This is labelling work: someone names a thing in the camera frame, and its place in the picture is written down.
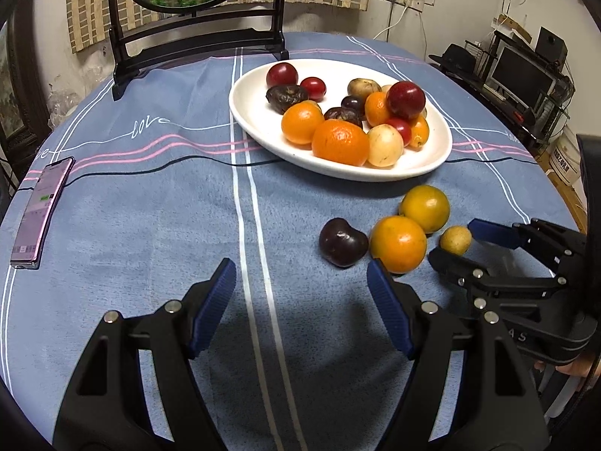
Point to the person right hand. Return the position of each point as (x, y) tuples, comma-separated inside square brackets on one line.
[(580, 368)]

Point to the orange citrus fruit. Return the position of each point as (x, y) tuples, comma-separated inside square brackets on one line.
[(300, 121)]

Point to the blue striped tablecloth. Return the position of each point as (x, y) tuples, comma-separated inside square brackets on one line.
[(165, 186)]

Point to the purple smartphone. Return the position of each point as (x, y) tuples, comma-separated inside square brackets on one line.
[(34, 224)]

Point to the computer monitor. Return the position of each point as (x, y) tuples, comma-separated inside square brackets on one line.
[(515, 75)]

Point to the small yellow fruit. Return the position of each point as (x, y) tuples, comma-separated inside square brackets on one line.
[(456, 240)]

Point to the small red tomato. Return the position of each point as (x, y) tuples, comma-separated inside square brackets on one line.
[(315, 88)]

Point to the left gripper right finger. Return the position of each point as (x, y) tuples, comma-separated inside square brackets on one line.
[(497, 406)]

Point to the yellow green orange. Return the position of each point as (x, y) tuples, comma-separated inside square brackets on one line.
[(427, 206)]

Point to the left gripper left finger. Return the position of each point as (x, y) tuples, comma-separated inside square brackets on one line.
[(133, 387)]

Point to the orange tangerine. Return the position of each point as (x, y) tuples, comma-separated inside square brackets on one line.
[(376, 110)]

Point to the black speaker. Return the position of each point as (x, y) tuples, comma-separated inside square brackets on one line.
[(552, 48)]

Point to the round embroidered table screen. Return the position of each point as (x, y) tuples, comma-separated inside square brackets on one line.
[(128, 68)]

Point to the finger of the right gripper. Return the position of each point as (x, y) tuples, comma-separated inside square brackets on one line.
[(465, 269), (552, 245)]

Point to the red round tomato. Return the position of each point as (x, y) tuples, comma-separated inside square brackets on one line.
[(402, 127)]

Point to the dark red plum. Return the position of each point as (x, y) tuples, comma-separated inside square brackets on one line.
[(406, 100)]

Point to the tan round fruit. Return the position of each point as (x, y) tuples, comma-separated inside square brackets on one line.
[(362, 88)]

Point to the carved dark brown fruit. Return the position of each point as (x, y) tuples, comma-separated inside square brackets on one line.
[(344, 114)]

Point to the black hat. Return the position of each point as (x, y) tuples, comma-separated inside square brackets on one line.
[(455, 59)]

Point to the dark framed painting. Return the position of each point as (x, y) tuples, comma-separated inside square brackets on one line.
[(24, 112)]

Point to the white bucket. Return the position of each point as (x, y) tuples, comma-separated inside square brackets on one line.
[(565, 157)]

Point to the orange mandarin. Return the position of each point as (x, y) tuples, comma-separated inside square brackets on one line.
[(341, 142)]

